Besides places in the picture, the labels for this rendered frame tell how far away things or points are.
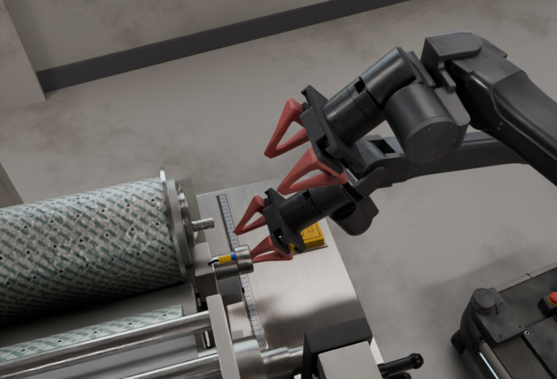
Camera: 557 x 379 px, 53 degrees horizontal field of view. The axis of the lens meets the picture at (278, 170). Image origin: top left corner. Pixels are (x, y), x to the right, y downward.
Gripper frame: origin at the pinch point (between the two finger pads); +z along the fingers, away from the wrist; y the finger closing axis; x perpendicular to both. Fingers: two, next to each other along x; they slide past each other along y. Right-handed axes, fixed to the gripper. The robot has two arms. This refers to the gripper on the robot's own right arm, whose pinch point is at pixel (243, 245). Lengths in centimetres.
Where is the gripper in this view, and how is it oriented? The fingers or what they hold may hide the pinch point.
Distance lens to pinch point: 92.7
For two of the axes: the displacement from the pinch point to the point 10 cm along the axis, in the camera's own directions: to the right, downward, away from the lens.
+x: -5.1, -4.4, -7.4
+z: -8.2, 5.2, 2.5
